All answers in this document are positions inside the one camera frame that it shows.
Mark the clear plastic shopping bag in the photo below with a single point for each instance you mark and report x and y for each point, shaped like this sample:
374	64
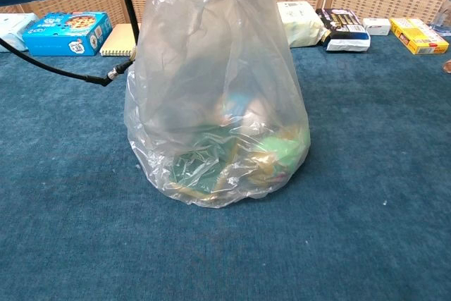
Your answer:
211	68

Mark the kraft spiral notebook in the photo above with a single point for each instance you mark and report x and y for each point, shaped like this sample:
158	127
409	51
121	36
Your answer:
120	40

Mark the blue cookie box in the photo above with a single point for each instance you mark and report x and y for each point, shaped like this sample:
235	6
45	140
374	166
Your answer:
60	38

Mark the light blue wet wipes pack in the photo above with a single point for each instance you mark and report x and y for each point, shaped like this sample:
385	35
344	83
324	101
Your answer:
14	29

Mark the jar with colourful label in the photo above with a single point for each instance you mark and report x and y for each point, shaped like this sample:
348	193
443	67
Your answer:
243	107

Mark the long white tissue pack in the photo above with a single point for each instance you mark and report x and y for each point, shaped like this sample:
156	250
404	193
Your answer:
299	26

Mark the dark green box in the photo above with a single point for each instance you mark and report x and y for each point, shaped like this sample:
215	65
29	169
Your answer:
201	170

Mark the black and white snack packet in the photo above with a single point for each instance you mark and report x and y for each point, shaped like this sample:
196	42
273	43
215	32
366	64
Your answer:
341	22

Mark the light green snack packet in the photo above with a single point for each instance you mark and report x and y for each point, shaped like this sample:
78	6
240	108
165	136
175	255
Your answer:
285	149

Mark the teal carpet table cover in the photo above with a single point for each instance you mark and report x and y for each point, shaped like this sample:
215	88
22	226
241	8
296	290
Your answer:
70	209

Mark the small white box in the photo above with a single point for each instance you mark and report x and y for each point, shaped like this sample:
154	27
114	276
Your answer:
377	26

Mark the yellow box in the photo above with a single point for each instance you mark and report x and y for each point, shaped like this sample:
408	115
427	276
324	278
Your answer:
417	36

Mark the clear water bottle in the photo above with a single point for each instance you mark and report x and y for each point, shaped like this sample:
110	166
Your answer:
442	22

